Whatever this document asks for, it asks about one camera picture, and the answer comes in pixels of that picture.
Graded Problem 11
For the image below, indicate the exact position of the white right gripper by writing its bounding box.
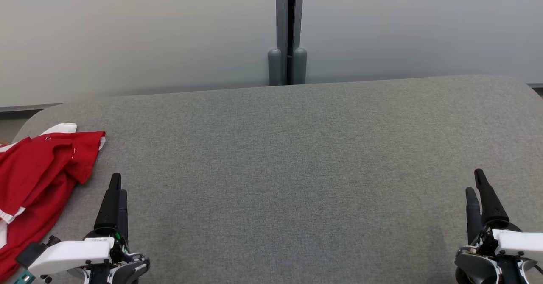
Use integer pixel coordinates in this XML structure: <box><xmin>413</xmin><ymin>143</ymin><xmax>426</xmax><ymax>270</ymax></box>
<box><xmin>455</xmin><ymin>168</ymin><xmax>543</xmax><ymax>284</ymax></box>

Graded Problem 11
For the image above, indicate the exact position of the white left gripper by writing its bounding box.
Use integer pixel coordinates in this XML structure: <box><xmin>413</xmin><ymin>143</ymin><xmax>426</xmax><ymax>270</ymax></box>
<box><xmin>27</xmin><ymin>173</ymin><xmax>150</xmax><ymax>284</ymax></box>

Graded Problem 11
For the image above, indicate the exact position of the red white t-shirt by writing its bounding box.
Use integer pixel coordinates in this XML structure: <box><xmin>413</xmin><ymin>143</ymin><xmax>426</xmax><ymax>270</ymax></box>
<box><xmin>0</xmin><ymin>123</ymin><xmax>78</xmax><ymax>281</ymax></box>

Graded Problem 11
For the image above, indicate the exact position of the left black cable teal connector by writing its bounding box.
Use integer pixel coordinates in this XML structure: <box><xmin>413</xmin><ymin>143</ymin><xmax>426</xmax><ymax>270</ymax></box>
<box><xmin>13</xmin><ymin>270</ymin><xmax>36</xmax><ymax>284</ymax></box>

